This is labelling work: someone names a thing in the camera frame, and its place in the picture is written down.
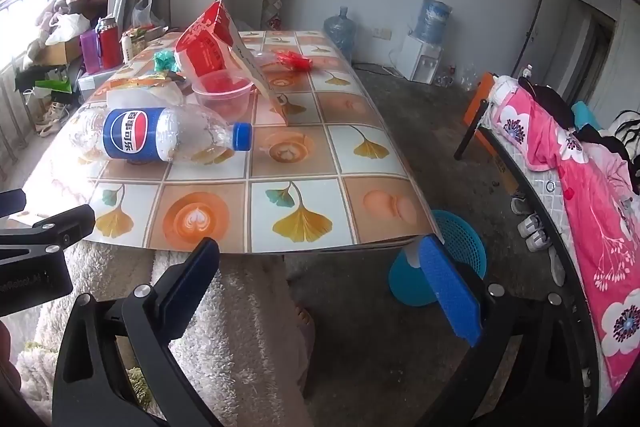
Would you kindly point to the red wrapper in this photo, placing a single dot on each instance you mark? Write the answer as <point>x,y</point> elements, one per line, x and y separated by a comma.
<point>292,59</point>

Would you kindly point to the white sneaker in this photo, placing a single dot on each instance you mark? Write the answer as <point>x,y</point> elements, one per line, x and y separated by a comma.
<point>532,232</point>

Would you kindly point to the black clothing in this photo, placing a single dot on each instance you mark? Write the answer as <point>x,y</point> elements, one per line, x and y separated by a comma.
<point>547,99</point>

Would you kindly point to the red snack bag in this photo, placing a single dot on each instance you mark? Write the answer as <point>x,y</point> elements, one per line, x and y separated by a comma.
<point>205,42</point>

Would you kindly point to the blue plastic basket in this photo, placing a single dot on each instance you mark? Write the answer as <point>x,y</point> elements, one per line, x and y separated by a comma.
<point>410,282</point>

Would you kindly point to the orange snack packet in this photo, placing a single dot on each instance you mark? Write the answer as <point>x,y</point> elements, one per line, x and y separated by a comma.
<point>145,81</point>

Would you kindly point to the orange box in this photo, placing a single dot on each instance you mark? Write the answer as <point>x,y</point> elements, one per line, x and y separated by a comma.
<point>475,107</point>

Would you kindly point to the grey box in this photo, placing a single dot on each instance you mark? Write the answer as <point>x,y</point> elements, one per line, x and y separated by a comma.
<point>95,79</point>

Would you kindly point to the grey door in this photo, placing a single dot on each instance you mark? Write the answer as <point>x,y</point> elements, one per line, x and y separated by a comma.
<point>537,17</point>

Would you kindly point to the clear plastic bottle blue label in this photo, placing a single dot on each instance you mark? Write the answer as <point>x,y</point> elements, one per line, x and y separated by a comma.
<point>135,134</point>

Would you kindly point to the white fluffy clothing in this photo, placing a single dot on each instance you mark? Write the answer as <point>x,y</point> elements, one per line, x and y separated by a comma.
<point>235,332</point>

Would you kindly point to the patterned tablecloth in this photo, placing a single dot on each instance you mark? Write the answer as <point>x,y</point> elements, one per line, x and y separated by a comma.
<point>320,157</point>

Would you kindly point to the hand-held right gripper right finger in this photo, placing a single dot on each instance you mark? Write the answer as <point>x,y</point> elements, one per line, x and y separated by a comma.
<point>450,287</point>

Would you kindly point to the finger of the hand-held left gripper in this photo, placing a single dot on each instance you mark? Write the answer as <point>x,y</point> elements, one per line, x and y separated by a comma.
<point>65,229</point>
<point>12,204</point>

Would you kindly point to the blue water jug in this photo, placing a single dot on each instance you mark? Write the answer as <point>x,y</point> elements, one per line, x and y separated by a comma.
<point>340,32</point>
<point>434,19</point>

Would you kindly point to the purple bottle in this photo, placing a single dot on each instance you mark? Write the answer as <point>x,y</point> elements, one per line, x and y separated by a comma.
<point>90,52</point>

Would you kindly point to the teal cloth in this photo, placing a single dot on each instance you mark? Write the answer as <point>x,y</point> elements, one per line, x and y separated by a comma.
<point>585,114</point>

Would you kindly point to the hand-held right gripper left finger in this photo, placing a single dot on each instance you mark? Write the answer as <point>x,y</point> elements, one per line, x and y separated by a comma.
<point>190,277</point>

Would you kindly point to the pile of snack packets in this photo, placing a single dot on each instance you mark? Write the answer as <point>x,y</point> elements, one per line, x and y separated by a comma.
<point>147,34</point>

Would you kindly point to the white plastic bag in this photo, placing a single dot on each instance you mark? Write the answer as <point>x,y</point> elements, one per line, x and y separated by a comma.
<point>145,9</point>

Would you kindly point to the green bag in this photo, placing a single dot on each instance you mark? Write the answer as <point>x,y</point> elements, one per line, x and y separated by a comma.
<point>52,86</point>

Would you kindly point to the beige shoes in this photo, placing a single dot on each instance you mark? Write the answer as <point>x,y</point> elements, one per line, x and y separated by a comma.
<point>52,117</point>

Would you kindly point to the pile of clothes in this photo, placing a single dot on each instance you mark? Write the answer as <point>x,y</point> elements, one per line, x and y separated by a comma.
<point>75,7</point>

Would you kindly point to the white lotion bottle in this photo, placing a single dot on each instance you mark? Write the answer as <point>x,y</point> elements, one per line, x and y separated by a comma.
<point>127,49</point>

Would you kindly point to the green wrapper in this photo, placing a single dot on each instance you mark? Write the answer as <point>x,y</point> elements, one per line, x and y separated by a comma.
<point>165,59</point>

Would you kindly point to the white water dispenser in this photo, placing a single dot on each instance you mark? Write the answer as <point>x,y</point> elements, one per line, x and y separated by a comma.
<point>417,59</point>

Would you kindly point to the clear glassware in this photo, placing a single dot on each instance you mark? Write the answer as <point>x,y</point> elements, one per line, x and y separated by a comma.
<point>455,77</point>

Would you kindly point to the clear plastic cup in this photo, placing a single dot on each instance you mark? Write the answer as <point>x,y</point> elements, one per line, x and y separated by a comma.
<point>220,99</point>

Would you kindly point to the black bed frame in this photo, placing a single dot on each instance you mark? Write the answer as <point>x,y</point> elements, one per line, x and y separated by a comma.
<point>470,132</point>

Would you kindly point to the pink floral blanket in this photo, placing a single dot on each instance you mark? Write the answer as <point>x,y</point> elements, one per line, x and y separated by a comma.
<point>590,207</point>

